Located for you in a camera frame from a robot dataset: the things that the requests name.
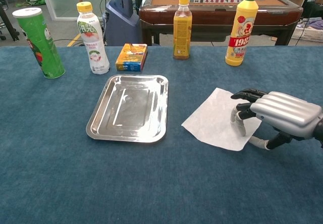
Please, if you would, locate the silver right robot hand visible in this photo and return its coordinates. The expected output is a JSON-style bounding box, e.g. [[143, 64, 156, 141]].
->
[[230, 88, 323, 150]]

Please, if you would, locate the white plastic basket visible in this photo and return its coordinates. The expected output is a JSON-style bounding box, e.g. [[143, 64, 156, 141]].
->
[[291, 19, 323, 43]]

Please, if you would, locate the yellow detergent bottle green cap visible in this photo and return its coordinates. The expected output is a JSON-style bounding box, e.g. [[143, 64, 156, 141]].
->
[[225, 0, 259, 67]]

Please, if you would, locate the purple cloth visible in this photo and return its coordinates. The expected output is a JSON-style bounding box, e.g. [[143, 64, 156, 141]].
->
[[308, 19, 323, 31]]

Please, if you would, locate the brown mahjong table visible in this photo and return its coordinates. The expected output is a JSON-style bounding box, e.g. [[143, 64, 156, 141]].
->
[[138, 0, 303, 46]]

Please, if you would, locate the tea bottle yellow label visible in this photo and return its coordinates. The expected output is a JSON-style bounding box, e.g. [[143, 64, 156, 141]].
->
[[173, 0, 193, 61]]

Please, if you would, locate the silver metal tray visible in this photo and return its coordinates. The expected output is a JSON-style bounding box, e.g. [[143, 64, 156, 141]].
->
[[86, 74, 169, 144]]

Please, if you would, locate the orange snack box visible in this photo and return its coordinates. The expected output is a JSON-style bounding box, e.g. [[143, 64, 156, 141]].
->
[[115, 43, 148, 73]]

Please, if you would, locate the blue grey machine base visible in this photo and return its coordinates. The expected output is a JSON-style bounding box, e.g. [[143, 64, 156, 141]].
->
[[103, 0, 142, 47]]

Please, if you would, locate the white drink bottle yellow cap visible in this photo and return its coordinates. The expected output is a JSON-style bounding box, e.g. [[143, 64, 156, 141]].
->
[[76, 1, 111, 75]]

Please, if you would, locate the blue felt table cloth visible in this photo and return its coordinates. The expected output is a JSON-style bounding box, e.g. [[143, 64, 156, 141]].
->
[[0, 46, 323, 224]]

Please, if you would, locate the green chips can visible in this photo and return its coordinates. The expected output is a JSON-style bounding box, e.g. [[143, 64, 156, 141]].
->
[[12, 7, 66, 79]]

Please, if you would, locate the green bag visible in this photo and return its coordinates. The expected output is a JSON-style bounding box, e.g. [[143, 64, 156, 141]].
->
[[25, 0, 46, 7]]

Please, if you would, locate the black stand base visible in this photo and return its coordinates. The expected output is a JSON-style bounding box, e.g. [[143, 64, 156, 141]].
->
[[0, 2, 20, 42]]

